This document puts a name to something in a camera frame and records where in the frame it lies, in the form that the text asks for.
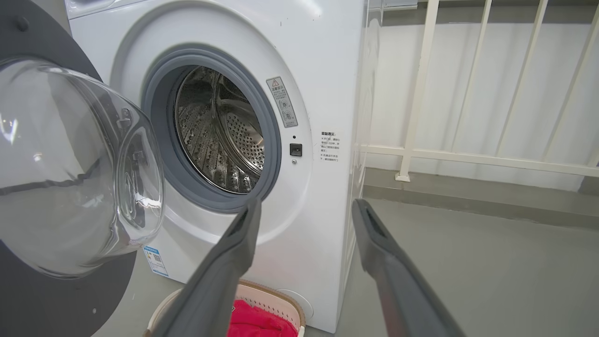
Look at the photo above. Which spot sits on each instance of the white front-load washing machine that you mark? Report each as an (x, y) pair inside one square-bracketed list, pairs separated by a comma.
[(318, 234)]

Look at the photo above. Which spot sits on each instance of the red shirt white trim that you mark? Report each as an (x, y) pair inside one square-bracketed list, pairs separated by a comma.
[(257, 323)]

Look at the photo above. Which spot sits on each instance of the printed text notice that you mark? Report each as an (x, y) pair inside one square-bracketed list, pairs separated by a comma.
[(329, 146)]

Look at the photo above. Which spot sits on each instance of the blue energy label sticker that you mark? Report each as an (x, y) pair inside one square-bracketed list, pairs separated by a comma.
[(155, 260)]

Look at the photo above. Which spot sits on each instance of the black glass washing machine door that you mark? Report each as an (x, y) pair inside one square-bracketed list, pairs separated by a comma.
[(47, 187)]

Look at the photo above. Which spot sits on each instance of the grey rubber door gasket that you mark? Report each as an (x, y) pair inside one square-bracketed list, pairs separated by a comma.
[(157, 117)]

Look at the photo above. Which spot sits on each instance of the cream perforated laundry basket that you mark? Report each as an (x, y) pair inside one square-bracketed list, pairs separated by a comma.
[(271, 299)]

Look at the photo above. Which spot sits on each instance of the black door lock latch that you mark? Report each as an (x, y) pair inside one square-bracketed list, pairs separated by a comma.
[(295, 150)]

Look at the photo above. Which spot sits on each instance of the steel washing machine drum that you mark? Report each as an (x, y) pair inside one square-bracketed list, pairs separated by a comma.
[(210, 140)]

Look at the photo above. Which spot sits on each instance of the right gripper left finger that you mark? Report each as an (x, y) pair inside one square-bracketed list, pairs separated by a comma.
[(210, 290)]

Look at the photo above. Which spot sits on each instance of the white metal railing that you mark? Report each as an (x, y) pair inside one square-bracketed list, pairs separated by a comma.
[(416, 93)]

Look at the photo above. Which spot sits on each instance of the grey warning sticker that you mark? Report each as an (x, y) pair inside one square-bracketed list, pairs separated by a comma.
[(282, 103)]

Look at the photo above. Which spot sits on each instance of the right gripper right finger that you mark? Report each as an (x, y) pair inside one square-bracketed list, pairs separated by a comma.
[(402, 299)]

